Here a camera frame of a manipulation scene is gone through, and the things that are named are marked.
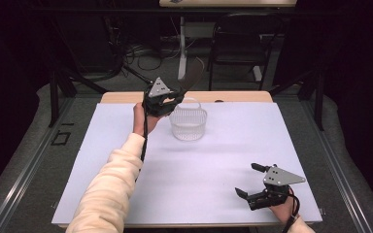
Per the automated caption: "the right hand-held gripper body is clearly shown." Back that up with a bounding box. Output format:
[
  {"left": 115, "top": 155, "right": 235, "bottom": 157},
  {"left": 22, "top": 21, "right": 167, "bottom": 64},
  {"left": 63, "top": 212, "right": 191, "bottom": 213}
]
[{"left": 247, "top": 164, "right": 307, "bottom": 212}]

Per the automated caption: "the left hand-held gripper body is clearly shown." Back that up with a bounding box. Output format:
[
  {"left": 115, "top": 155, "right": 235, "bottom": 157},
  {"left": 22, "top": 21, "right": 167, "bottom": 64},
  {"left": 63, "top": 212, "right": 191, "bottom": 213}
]
[{"left": 142, "top": 77, "right": 177, "bottom": 117}]

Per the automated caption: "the clear plastic basket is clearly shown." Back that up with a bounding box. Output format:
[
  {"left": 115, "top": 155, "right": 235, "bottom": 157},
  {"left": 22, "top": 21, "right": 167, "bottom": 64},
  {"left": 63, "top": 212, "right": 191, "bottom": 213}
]
[{"left": 169, "top": 97, "right": 208, "bottom": 142}]

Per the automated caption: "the person's right hand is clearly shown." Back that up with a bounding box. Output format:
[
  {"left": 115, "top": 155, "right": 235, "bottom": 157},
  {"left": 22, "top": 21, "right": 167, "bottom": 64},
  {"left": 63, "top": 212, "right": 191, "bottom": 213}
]
[{"left": 268, "top": 194, "right": 301, "bottom": 226}]

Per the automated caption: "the person's left hand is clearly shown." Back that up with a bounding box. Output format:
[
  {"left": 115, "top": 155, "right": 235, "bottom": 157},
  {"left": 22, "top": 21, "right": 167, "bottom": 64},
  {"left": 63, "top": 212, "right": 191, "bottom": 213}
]
[{"left": 132, "top": 102, "right": 167, "bottom": 137}]

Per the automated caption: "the white table mat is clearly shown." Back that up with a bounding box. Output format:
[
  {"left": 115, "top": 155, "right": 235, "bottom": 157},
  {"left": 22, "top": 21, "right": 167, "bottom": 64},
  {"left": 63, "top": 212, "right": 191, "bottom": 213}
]
[{"left": 51, "top": 102, "right": 323, "bottom": 226}]

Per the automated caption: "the white desk leg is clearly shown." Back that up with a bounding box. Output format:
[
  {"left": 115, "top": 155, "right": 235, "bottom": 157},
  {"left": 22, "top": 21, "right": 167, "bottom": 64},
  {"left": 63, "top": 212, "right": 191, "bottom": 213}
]
[
  {"left": 177, "top": 16, "right": 188, "bottom": 83},
  {"left": 252, "top": 65, "right": 263, "bottom": 83}
]

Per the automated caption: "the wooden table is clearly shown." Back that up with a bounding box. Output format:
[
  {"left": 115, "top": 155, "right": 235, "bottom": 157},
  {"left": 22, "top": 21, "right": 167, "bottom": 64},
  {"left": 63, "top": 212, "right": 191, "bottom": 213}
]
[{"left": 57, "top": 90, "right": 315, "bottom": 229}]

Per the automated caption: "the black folding chair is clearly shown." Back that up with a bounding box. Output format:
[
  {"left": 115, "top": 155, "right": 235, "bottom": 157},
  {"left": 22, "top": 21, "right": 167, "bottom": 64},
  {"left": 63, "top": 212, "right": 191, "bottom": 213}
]
[{"left": 207, "top": 13, "right": 285, "bottom": 91}]

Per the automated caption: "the black metal stand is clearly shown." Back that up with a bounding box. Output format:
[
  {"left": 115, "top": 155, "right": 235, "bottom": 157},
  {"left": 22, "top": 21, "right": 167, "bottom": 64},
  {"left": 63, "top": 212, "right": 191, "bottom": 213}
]
[
  {"left": 48, "top": 69, "right": 110, "bottom": 128},
  {"left": 268, "top": 69, "right": 325, "bottom": 132}
]

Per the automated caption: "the light wooden desk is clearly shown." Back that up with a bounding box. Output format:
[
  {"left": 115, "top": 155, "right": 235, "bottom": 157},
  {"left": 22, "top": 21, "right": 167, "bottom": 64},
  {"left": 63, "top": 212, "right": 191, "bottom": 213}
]
[{"left": 158, "top": 0, "right": 298, "bottom": 8}]

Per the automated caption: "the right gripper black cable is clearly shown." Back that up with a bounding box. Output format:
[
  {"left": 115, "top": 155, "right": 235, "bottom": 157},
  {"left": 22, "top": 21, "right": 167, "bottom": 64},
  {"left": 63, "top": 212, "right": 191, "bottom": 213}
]
[{"left": 281, "top": 186, "right": 301, "bottom": 233}]

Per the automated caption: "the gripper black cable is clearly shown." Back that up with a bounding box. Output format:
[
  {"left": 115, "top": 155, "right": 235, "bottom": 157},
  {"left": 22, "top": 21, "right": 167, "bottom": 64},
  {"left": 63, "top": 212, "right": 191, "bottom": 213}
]
[
  {"left": 135, "top": 110, "right": 151, "bottom": 183},
  {"left": 281, "top": 186, "right": 301, "bottom": 233}
]

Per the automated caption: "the bundle of floor cables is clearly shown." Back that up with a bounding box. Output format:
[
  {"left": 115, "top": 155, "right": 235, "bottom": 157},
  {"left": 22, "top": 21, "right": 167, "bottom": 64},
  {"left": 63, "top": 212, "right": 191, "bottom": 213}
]
[{"left": 122, "top": 40, "right": 183, "bottom": 72}]

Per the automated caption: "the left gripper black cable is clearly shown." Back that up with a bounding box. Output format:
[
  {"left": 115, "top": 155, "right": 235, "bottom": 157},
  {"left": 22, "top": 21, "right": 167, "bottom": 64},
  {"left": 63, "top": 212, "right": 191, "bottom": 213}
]
[{"left": 135, "top": 110, "right": 151, "bottom": 183}]

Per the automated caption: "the metal floor rail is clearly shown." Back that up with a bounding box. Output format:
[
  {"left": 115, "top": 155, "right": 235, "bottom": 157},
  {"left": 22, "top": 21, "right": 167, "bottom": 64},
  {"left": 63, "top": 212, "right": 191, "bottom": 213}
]
[
  {"left": 304, "top": 96, "right": 373, "bottom": 233},
  {"left": 0, "top": 96, "right": 76, "bottom": 233}
]

